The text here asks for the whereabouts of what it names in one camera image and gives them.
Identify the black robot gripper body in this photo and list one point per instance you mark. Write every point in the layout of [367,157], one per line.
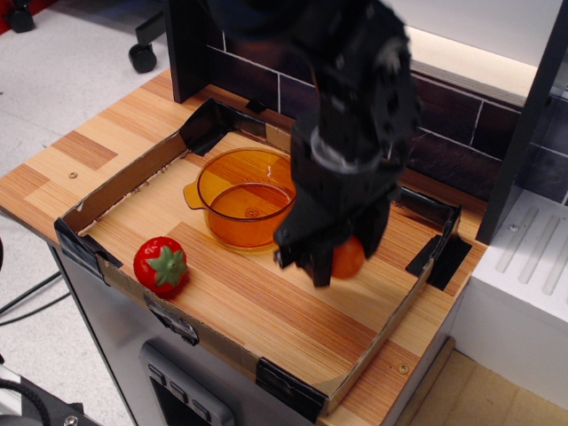
[337,170]

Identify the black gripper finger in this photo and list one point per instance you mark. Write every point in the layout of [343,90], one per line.
[317,262]
[370,225]

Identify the orange toy carrot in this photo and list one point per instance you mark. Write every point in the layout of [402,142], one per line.
[348,258]

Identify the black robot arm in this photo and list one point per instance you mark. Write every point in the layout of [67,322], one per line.
[358,53]

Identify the orange transparent plastic pot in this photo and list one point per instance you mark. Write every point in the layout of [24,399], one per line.
[245,195]

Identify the cardboard fence with black tape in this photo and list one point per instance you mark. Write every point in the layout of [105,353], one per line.
[263,339]

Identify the red toy strawberry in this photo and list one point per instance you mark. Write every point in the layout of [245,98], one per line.
[160,265]

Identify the white toy sink drainboard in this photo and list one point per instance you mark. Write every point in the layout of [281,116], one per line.
[527,258]

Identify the grey control panel with buttons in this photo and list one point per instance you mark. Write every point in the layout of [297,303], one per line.
[181,399]

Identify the black office chair base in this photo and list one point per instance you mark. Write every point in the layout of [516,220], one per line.
[141,54]

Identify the black equipment bottom left corner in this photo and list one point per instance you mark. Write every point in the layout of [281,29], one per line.
[25,403]

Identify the black post of backsplash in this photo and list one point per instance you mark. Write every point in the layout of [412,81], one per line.
[186,25]

